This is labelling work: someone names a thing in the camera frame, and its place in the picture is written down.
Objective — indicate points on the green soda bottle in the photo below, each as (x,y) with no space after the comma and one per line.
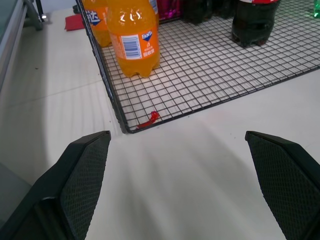
(316,8)

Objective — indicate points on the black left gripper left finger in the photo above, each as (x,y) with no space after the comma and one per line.
(75,185)

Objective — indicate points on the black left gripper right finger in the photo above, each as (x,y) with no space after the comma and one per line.
(287,182)

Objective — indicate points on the dark cola bottle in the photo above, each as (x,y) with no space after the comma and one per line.
(253,22)
(196,10)

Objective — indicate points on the grey metal rail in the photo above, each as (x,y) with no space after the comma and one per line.
(10,37)

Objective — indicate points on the pink-labelled dark bottle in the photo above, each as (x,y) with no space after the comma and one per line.
(168,10)

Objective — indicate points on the grey metal stand leg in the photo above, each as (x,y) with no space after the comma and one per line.
(35,15)

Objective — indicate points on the orange Fanta soda bottle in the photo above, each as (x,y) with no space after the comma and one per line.
(96,22)
(136,40)

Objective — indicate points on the red cloth pad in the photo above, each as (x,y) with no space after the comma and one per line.
(74,22)

